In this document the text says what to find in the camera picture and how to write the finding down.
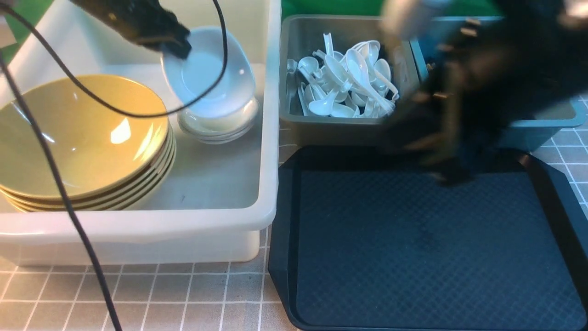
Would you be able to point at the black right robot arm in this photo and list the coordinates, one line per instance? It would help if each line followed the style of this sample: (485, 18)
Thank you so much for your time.
(550, 63)

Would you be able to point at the white plastic dish tub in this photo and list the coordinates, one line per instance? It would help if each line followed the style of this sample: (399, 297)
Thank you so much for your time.
(216, 199)

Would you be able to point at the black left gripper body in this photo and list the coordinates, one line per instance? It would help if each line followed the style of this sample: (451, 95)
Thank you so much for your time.
(143, 23)

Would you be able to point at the black plastic serving tray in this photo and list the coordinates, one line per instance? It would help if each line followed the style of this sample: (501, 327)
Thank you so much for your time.
(324, 191)

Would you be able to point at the brown plastic spoon bin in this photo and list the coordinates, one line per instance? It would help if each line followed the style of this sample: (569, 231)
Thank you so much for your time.
(303, 34)

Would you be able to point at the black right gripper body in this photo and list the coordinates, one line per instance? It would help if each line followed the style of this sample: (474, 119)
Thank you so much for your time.
(450, 125)

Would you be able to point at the white square sauce dish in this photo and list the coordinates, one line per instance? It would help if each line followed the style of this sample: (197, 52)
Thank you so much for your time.
(191, 77)

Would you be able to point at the teal plastic chopstick bin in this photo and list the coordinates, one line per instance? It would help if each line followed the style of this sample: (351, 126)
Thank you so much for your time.
(527, 135)

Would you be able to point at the pile of white spoons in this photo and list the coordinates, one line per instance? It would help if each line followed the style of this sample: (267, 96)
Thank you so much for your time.
(354, 85)

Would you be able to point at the stack of white dishes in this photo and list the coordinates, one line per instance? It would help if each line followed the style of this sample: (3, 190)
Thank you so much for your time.
(221, 130)

